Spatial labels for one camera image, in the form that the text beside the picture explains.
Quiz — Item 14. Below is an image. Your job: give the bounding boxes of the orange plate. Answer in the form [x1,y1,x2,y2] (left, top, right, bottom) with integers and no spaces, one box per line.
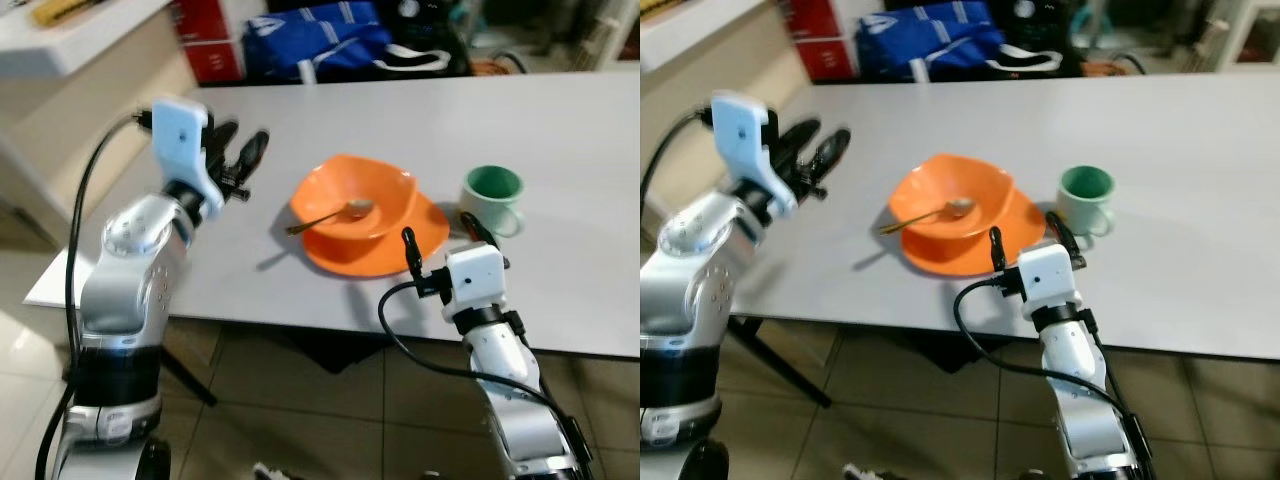
[900,190,1046,278]
[302,190,451,278]

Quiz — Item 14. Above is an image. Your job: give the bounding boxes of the pale green mug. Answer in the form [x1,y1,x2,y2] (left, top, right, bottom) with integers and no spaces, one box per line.
[460,165,525,239]
[1058,165,1116,239]

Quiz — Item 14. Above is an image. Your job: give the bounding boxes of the gold metal spoon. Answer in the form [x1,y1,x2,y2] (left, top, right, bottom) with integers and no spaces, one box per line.
[285,198,376,237]
[880,198,976,236]

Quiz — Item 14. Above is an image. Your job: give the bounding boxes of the orange bowl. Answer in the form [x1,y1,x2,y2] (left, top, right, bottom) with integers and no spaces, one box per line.
[888,153,1019,241]
[290,155,416,241]

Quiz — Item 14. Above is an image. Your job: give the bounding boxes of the blue fabric bag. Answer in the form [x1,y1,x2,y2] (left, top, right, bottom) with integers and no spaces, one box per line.
[242,0,393,83]
[855,0,1006,83]

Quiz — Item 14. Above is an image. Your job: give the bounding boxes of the black bag white trim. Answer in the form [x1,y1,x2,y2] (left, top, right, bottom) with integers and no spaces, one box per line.
[372,42,453,79]
[985,45,1066,79]

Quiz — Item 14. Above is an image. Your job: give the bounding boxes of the black round appliance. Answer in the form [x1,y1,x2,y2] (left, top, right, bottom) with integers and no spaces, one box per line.
[1000,0,1076,49]
[385,0,463,49]

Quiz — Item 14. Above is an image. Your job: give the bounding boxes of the black table leg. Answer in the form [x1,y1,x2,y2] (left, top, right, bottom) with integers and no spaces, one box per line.
[735,318,833,408]
[160,345,219,408]

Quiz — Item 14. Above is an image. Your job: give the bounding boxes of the white glass door cabinet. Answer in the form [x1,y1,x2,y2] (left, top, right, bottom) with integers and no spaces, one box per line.
[575,0,641,69]
[1215,0,1280,71]

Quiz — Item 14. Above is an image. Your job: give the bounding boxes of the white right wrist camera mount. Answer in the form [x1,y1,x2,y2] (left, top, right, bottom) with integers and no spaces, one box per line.
[1018,245,1081,321]
[445,245,507,321]

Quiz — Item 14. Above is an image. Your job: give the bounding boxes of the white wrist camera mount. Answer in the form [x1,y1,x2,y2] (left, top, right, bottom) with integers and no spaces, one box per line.
[712,90,796,216]
[445,245,507,321]
[1018,245,1081,321]
[150,98,226,216]

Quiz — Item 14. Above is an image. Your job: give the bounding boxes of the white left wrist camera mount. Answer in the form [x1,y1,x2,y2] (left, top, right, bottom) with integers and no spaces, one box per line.
[712,90,796,216]
[150,98,226,216]

